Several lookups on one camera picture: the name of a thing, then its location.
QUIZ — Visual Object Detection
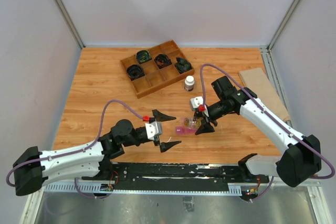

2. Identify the clear capsule bottle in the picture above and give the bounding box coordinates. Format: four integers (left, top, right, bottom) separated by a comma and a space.
183, 116, 202, 130

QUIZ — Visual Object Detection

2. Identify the pink weekly pill organizer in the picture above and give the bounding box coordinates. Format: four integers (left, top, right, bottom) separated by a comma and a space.
175, 126, 196, 135

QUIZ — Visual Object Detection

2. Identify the white cap pill bottle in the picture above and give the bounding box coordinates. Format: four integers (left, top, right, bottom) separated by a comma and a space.
184, 76, 195, 91

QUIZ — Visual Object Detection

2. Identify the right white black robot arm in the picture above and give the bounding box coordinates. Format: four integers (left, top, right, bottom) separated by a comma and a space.
190, 76, 322, 187

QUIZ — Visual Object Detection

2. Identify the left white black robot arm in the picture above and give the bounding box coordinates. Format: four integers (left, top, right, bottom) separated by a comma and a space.
11, 110, 178, 196

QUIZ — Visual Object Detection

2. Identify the wooden compartment tray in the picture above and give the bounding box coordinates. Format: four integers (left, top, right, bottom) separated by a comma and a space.
120, 40, 195, 98

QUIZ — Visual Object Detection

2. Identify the light wooden board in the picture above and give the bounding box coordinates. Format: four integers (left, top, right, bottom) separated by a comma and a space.
239, 68, 290, 122

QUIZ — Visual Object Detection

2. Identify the green blue coiled belt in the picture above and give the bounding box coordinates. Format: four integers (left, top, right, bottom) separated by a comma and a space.
175, 57, 192, 74

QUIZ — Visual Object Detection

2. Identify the black red coiled belt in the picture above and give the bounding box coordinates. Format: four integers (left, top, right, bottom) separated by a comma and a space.
154, 54, 172, 69

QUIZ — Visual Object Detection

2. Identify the green yellow coiled belt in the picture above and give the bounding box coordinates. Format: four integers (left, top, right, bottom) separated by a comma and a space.
135, 50, 152, 64

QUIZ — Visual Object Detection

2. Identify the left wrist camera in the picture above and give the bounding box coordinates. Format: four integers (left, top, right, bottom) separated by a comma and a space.
145, 121, 163, 141

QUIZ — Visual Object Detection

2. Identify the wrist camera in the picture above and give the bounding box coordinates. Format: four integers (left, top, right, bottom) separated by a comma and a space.
145, 121, 163, 141
190, 97, 203, 111

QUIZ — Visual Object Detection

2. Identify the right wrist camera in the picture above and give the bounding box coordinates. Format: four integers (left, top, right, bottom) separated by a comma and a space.
190, 97, 203, 111

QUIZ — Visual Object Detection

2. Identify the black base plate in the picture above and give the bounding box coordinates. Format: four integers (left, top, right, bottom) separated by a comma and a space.
81, 162, 269, 188

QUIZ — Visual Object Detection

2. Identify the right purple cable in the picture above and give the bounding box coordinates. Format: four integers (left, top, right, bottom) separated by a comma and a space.
199, 63, 336, 204

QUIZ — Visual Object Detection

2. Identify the purple cable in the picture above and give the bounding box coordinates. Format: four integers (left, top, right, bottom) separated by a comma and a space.
5, 99, 150, 200
199, 63, 336, 204

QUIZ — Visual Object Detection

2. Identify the grey slotted cable duct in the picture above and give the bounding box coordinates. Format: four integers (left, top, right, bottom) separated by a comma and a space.
45, 181, 242, 196

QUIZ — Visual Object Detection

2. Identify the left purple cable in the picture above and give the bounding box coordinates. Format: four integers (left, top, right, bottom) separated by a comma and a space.
5, 99, 150, 200

